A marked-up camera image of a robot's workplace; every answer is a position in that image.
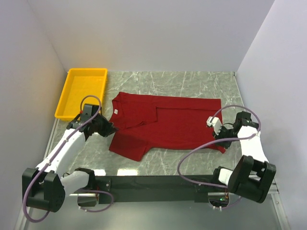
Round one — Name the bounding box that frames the red t shirt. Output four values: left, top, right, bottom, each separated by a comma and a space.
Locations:
109, 92, 221, 161

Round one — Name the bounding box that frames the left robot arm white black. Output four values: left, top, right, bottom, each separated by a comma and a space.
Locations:
22, 103, 117, 212

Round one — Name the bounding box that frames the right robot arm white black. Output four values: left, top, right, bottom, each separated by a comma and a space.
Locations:
207, 111, 276, 203

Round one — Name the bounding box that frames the yellow plastic tray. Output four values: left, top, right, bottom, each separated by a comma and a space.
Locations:
55, 68, 107, 121

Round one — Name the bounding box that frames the black base beam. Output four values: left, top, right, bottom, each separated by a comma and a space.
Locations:
95, 175, 226, 203

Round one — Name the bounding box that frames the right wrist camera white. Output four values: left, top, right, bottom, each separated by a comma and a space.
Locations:
206, 116, 222, 135

